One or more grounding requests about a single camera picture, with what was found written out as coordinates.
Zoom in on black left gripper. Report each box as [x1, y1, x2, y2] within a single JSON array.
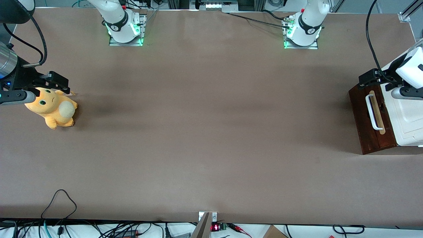
[[358, 68, 403, 92]]

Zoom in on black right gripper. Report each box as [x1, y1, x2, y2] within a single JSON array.
[[3, 57, 71, 95]]

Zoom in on white drawer handle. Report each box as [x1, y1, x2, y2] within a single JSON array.
[[365, 94, 384, 131]]

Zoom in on dark wood drawer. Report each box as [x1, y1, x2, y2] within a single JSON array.
[[349, 83, 391, 154]]

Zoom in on orange plush toy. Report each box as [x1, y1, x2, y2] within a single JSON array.
[[24, 87, 78, 130]]

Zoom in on dark wood cabinet white top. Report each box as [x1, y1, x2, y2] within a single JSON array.
[[349, 38, 423, 155]]

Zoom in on black power adapter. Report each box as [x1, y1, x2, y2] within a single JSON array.
[[113, 229, 140, 238]]

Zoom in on white power strip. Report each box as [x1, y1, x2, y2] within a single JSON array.
[[190, 0, 239, 13]]

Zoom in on brown cardboard box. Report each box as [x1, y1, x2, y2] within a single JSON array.
[[262, 224, 289, 238]]

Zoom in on red clip leads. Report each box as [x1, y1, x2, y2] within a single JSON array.
[[227, 223, 253, 238]]

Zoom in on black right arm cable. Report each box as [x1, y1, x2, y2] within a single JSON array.
[[3, 13, 49, 67]]

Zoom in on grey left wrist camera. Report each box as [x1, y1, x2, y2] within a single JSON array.
[[391, 86, 423, 100]]

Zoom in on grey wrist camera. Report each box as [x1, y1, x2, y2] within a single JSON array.
[[0, 90, 37, 106], [391, 86, 423, 100]]

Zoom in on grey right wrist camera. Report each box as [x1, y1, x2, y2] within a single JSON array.
[[0, 90, 37, 106]]

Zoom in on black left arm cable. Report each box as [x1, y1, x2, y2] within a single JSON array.
[[365, 0, 398, 84]]

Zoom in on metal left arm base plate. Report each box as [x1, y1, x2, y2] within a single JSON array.
[[283, 17, 319, 50]]

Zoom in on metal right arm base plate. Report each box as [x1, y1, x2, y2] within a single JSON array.
[[109, 14, 147, 47]]

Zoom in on aluminium profile frame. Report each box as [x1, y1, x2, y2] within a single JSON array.
[[398, 0, 423, 23]]

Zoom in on black looped cable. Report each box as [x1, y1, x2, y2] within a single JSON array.
[[41, 189, 78, 220]]

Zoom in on black cable to arm base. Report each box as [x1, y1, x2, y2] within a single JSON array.
[[227, 12, 291, 29]]

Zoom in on black coiled cable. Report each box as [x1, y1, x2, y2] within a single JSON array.
[[332, 224, 366, 236]]

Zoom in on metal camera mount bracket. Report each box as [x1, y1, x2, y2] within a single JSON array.
[[190, 211, 218, 238]]

